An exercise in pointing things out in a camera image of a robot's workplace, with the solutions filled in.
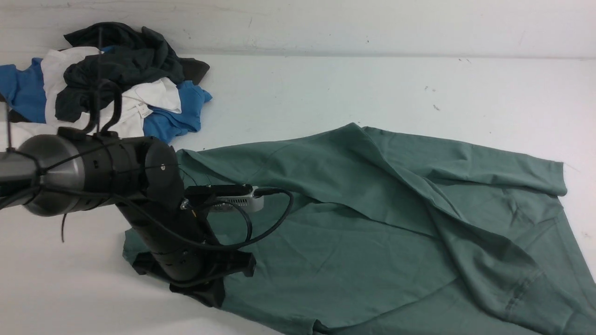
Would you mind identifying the dark grey t-shirt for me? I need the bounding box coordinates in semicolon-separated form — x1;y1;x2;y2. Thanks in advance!
54;22;210;122

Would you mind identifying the blue t-shirt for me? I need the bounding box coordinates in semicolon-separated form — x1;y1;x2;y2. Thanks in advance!
0;45;213;145

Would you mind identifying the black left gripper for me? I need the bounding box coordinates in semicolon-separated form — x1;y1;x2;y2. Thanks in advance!
132;250;256;309

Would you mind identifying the black left camera cable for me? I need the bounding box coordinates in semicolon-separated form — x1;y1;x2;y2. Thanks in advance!
0;28;294;252

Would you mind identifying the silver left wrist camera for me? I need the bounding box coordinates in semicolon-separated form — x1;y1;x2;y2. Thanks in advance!
184;184;264;213

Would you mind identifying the white t-shirt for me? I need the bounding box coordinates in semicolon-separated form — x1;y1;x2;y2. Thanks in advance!
1;47;182;146

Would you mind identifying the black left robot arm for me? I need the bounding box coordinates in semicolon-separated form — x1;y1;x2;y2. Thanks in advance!
1;135;256;308

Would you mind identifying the green long-sleeve top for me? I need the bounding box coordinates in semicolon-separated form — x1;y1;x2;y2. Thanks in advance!
122;122;596;335

